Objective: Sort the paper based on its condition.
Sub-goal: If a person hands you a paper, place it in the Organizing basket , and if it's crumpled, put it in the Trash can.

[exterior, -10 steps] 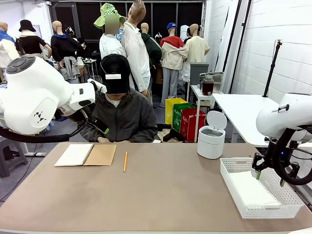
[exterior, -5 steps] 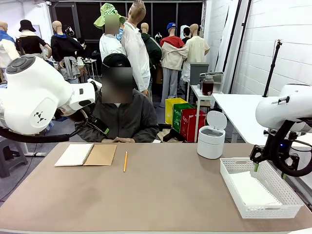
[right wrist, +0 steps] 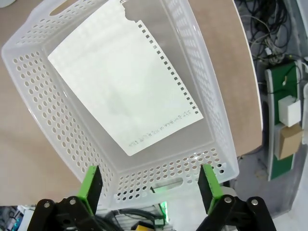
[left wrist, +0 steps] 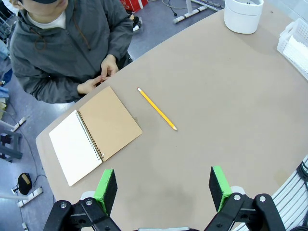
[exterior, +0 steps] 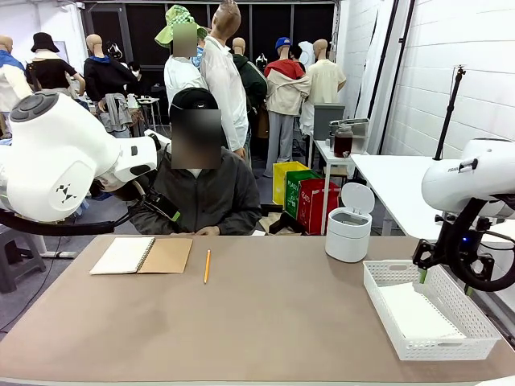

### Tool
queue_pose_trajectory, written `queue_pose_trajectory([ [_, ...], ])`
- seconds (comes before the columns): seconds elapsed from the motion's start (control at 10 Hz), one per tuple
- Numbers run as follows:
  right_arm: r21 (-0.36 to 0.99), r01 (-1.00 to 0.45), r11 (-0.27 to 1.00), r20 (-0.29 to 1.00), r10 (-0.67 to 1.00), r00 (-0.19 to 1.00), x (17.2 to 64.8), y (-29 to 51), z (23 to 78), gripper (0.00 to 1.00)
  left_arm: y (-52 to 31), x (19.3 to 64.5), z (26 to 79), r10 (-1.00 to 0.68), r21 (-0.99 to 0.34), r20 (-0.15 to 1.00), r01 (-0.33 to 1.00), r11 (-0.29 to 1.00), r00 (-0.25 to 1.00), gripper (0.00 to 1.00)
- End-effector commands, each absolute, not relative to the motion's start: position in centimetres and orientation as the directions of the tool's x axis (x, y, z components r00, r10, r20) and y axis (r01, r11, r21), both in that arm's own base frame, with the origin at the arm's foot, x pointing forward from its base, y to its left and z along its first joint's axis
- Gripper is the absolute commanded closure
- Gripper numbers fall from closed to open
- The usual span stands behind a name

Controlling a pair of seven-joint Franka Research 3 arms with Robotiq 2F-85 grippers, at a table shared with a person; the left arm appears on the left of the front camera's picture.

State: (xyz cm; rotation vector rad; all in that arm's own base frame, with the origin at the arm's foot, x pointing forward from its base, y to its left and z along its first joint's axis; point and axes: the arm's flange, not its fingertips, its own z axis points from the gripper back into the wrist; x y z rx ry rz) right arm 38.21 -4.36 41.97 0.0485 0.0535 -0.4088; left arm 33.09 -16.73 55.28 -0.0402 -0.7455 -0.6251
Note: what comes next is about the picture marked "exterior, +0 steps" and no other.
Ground white paper sheet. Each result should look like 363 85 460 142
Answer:
377 281 468 341

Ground tall mannequin white shirt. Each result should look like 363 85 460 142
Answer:
200 0 251 162

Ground person's left forearm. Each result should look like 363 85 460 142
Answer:
208 203 263 236

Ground hanging grey jacket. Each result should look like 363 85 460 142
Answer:
98 91 134 133

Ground small white side table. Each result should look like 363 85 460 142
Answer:
310 138 371 236

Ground white lidded trash bin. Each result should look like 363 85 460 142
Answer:
324 182 376 264

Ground stacked metal trays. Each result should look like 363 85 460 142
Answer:
328 117 370 154

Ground black baseball cap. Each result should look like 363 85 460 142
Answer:
168 87 220 113

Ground figure green checked hat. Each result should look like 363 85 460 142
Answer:
154 3 210 96

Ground white perforated plastic basket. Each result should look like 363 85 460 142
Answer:
362 259 503 362

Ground mannequin black bucket hat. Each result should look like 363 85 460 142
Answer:
24 31 86 97

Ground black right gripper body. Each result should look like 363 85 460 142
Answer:
442 224 490 262

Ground grey metal cabinet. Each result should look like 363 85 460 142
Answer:
312 103 346 140

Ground black tripod stand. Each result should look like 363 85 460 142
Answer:
433 64 468 162

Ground grey plastic step stool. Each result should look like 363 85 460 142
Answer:
0 228 47 294

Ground spiral notebook brown cover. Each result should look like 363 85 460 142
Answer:
89 236 194 276

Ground black right arm hose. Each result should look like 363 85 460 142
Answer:
436 196 515 294

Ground mannequin blue white jacket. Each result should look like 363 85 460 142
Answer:
0 34 33 113

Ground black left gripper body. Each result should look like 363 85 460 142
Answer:
144 192 181 221

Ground black arm hose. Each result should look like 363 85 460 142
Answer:
436 196 515 294
0 192 148 237

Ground seated person in grey jacket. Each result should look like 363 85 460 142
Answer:
130 146 263 236

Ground mannequin black blue hoodie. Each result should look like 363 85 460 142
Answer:
82 32 140 104

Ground person's right forearm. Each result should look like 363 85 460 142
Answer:
130 199 180 236

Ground large white table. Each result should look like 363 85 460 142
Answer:
349 154 515 294

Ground glass jar brown liquid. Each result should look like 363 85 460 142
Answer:
332 123 355 158

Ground masked person in black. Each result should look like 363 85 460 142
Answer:
128 62 154 96

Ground white desk leg frame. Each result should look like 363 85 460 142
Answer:
34 235 78 259

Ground mannequin dark green jacket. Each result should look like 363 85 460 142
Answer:
231 36 269 140

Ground yellow recycling bin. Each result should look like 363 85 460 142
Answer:
272 160 311 206

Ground dark-haired person with mask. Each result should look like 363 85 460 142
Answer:
288 43 307 65

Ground wooden board black brackets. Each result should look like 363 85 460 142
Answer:
267 209 307 236

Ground black left arm hose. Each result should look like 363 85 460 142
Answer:
0 192 148 237

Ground mannequin pale yellow shirt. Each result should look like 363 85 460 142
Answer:
307 38 348 105

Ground red recycling bin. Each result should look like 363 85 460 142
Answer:
296 178 341 236

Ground green recycling bin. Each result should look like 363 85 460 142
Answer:
284 169 323 218

